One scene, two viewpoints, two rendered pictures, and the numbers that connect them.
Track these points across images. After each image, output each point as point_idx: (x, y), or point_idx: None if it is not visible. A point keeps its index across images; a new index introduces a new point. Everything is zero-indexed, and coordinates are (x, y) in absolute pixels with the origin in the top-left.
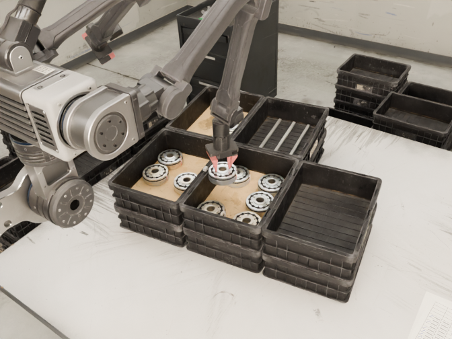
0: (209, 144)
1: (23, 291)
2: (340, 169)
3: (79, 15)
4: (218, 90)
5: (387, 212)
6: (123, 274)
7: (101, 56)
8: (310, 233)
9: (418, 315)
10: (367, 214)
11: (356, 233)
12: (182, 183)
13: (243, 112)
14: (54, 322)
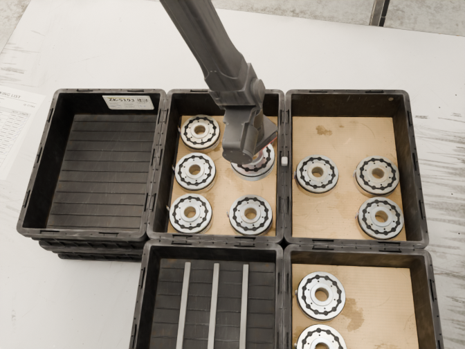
0: (270, 129)
1: (414, 37)
2: (77, 233)
3: None
4: (239, 51)
5: (36, 293)
6: (329, 87)
7: None
8: (122, 156)
9: (18, 149)
10: (40, 155)
11: (66, 176)
12: (319, 163)
13: (223, 151)
14: (355, 26)
